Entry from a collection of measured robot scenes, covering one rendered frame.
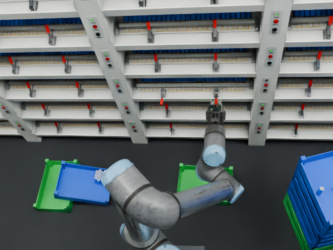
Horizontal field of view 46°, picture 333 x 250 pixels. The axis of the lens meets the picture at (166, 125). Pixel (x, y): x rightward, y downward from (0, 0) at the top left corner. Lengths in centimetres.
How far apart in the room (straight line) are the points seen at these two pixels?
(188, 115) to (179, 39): 59
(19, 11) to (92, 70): 43
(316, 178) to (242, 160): 64
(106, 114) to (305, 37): 113
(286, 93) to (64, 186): 131
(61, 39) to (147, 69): 40
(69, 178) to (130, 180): 116
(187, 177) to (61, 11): 117
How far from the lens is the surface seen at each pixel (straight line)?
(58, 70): 195
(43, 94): 216
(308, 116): 215
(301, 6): 153
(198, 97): 194
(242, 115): 211
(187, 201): 132
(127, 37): 169
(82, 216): 232
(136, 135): 233
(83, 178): 234
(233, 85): 193
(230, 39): 163
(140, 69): 183
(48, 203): 242
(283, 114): 213
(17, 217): 247
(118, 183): 122
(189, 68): 180
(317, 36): 167
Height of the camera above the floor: 209
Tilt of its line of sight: 58 degrees down
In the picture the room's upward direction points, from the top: 14 degrees counter-clockwise
